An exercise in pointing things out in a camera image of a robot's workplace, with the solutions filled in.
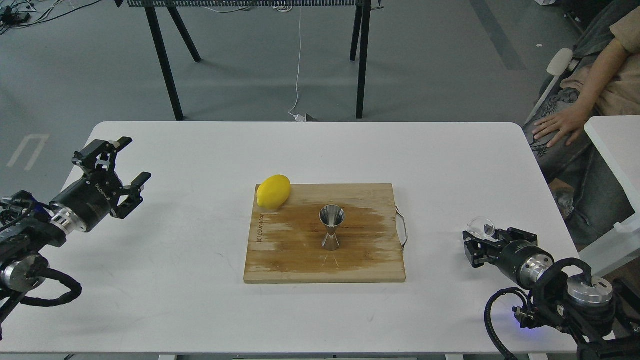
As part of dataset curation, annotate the white side table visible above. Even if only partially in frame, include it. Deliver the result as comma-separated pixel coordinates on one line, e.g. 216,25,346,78
579,115,640,276

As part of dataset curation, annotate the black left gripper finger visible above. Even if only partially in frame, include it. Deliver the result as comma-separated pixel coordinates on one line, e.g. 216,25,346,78
71,136,133,177
109,172,153,219

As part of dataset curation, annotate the wooden cutting board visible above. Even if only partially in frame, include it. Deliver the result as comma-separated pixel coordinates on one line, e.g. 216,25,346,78
243,183,406,284

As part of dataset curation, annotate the seated person's hand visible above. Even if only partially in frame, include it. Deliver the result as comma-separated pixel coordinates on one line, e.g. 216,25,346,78
532,104,593,148

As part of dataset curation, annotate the seated person's forearm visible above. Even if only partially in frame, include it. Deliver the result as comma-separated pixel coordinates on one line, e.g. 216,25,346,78
574,38,631,118

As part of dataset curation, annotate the white power cable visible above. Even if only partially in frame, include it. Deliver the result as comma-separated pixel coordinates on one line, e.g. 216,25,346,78
287,6,308,122

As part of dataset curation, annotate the seated person in jeans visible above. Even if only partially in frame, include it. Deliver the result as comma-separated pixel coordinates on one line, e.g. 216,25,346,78
522,0,639,249

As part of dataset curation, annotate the small clear glass cup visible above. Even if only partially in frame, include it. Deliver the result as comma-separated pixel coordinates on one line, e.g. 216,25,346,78
467,216,496,240

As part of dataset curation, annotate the black metal bench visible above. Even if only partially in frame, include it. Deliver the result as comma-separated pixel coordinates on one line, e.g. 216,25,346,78
114,0,384,122

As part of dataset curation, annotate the yellow lemon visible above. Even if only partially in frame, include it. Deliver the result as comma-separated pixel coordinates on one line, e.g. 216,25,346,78
256,174,291,211

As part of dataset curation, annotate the steel double jigger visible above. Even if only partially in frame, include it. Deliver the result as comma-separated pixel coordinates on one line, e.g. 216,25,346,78
318,203,346,251

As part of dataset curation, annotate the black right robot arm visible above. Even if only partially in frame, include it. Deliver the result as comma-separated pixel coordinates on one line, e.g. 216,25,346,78
462,226,640,360

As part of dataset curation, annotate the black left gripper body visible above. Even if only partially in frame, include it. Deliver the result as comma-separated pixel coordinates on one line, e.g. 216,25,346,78
49,172,126,233

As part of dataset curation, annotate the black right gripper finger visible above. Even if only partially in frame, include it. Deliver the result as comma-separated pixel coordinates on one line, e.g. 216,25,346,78
462,231,501,269
493,227,538,247

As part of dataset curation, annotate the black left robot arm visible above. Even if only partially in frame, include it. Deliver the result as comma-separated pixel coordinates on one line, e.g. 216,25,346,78
0,136,152,321

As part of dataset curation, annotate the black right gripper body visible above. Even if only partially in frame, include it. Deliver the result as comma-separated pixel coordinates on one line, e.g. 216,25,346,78
494,235,555,290

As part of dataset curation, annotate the cable bundle on floor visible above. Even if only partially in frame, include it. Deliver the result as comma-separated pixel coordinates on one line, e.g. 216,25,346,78
0,0,103,36

